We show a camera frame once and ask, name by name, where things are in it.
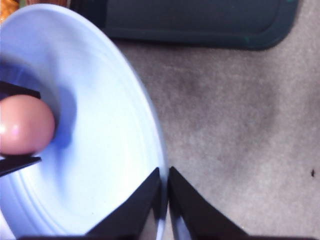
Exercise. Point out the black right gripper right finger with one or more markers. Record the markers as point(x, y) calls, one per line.
point(204, 221)

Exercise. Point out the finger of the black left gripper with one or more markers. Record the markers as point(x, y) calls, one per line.
point(15, 162)
point(7, 90)

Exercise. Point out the pinkish brown egg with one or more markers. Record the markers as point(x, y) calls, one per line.
point(26, 125)

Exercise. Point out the blue round plate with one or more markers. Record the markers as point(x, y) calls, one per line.
point(104, 145)

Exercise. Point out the brown woven wicker basket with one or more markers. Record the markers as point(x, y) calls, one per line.
point(7, 7)

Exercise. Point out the black rectangular tray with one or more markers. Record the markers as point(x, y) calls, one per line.
point(224, 24)

